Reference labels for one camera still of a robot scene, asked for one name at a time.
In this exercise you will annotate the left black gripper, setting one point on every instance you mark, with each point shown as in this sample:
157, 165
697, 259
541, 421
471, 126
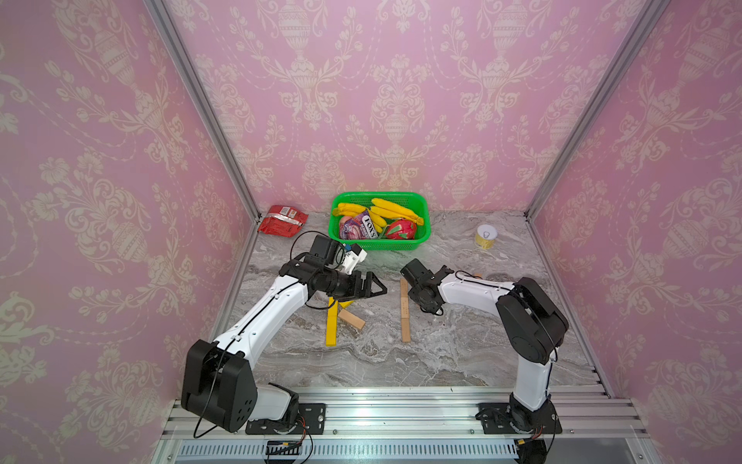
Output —
357, 290

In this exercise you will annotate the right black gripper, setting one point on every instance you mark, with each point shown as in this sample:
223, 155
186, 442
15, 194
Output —
432, 278

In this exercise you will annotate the wooden block three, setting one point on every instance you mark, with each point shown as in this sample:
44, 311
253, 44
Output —
405, 325

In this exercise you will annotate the wooden block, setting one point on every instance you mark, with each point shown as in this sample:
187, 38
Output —
351, 319

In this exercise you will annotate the wooden block one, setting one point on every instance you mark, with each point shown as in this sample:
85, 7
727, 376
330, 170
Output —
404, 289

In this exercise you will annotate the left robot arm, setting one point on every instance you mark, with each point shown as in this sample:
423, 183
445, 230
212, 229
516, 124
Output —
219, 385

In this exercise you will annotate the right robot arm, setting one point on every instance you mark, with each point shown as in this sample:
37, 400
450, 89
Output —
534, 325

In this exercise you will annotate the purple snack packet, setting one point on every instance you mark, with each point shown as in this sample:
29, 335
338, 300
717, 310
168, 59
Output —
360, 227

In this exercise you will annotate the red dragon fruit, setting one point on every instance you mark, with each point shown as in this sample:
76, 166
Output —
401, 230

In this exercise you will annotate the green plastic basket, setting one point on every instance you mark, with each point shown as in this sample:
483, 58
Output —
412, 201

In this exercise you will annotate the left banana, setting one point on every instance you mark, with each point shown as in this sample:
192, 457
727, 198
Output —
352, 210

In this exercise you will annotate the banana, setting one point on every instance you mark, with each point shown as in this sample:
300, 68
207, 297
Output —
352, 210
393, 211

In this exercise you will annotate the right banana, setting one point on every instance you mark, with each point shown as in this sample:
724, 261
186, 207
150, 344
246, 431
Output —
393, 211

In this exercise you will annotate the red snack bag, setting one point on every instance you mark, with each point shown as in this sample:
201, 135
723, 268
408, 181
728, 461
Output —
283, 221

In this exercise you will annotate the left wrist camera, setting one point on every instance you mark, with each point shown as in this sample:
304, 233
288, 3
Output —
353, 255

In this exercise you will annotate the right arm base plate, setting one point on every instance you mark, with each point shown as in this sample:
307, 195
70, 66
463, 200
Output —
501, 418

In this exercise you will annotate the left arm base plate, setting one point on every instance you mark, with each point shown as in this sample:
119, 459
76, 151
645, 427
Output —
310, 417

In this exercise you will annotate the left frame post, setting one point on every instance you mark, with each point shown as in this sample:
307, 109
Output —
185, 66

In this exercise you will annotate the frame post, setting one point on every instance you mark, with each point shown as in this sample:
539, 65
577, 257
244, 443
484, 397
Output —
638, 33
185, 66

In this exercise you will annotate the right frame post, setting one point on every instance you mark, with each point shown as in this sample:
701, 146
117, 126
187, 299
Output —
638, 33

